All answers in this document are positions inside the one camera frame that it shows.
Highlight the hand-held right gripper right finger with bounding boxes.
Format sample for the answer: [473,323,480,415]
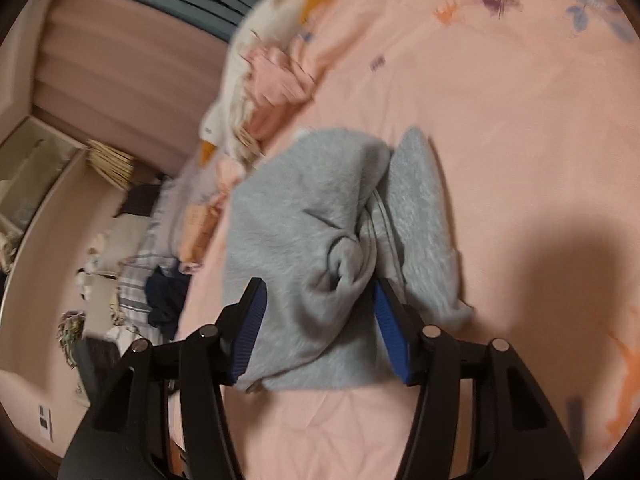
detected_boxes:
[372,277,585,480]

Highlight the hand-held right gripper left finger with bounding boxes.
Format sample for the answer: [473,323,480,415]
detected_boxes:
[57,277,268,480]

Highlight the grey sweatshirt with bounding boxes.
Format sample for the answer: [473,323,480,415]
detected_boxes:
[224,127,475,393]

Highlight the navy cloth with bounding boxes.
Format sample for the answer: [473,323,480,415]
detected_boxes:
[145,265,192,341]

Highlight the orange printed folded garment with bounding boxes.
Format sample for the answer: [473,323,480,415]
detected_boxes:
[177,200,224,272]

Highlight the plaid pillow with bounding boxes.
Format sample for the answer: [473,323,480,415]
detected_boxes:
[116,255,181,347]

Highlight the beige pillow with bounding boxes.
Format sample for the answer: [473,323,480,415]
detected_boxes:
[97,212,151,276]

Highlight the grey bed sheet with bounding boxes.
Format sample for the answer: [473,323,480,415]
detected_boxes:
[150,155,236,261]

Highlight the small plush toys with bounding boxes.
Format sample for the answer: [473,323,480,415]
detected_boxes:
[75,247,121,302]

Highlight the black cushion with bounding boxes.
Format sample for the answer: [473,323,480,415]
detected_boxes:
[114,182,163,218]

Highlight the patterned cushion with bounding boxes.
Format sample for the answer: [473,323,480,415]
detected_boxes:
[56,310,87,361]

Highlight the pink printed duvet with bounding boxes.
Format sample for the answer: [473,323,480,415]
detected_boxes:
[165,0,640,480]

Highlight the peach folded garment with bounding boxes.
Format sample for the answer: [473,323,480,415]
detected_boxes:
[239,100,301,153]

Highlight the straw fringe hanging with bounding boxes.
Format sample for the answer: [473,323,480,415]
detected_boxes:
[86,139,138,191]

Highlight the white garment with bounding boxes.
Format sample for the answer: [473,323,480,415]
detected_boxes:
[200,0,306,161]

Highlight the pink garment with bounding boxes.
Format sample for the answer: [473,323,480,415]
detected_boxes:
[245,45,321,111]

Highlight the pink curtain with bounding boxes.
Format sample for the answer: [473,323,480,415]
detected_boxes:
[30,0,251,171]

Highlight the blue curtain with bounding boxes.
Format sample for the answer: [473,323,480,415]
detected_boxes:
[60,0,271,43]

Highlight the white wall socket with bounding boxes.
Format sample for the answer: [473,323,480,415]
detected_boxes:
[37,404,54,444]

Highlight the beige wall shelf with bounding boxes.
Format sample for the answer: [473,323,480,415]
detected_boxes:
[0,115,87,241]

